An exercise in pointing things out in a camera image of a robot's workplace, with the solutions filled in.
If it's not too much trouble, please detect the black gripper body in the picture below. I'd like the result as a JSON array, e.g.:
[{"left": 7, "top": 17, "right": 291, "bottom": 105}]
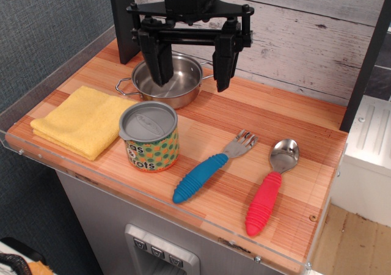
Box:
[{"left": 126, "top": 0, "right": 254, "bottom": 48}]

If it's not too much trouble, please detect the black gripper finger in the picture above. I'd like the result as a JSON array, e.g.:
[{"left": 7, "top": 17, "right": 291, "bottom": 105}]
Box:
[
  {"left": 137, "top": 30, "right": 174, "bottom": 86},
  {"left": 213, "top": 34, "right": 241, "bottom": 92}
]

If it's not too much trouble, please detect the peas and carrots toy can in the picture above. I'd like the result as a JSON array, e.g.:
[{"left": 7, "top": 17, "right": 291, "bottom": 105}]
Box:
[{"left": 119, "top": 101, "right": 180, "bottom": 173}]

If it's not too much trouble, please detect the small steel pot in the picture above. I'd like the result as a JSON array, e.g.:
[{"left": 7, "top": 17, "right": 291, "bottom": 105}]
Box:
[{"left": 115, "top": 54, "right": 208, "bottom": 109}]

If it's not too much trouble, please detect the folded yellow cloth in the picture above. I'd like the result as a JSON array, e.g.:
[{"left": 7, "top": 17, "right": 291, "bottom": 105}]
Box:
[{"left": 31, "top": 86, "right": 137, "bottom": 161}]

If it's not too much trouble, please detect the grey toy fridge cabinet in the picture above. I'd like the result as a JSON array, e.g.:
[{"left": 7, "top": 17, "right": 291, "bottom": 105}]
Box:
[{"left": 58, "top": 172, "right": 305, "bottom": 274}]

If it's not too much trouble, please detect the silver dispenser button panel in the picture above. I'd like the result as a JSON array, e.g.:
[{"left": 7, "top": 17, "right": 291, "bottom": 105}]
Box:
[{"left": 125, "top": 224, "right": 200, "bottom": 274}]

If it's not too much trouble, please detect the orange object bottom left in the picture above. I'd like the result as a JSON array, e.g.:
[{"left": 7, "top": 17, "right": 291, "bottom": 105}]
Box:
[{"left": 27, "top": 261, "right": 54, "bottom": 275}]

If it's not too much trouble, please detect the dark left upright post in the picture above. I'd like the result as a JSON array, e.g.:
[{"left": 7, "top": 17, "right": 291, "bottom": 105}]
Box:
[{"left": 111, "top": 0, "right": 140, "bottom": 64}]

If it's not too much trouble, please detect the dark upright post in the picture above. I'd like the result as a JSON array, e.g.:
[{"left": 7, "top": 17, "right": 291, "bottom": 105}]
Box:
[
  {"left": 340, "top": 0, "right": 390, "bottom": 133},
  {"left": 111, "top": 0, "right": 140, "bottom": 64}
]

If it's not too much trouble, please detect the blue handled fork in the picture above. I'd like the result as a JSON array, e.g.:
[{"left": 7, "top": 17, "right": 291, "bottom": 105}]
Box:
[{"left": 172, "top": 130, "right": 258, "bottom": 204}]

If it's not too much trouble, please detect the red handled spoon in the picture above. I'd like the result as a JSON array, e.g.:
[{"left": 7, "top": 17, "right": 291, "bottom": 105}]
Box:
[{"left": 245, "top": 139, "right": 299, "bottom": 237}]

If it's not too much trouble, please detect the dark right upright post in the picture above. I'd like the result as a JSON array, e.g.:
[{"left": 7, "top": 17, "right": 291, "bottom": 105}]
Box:
[{"left": 340, "top": 0, "right": 390, "bottom": 133}]

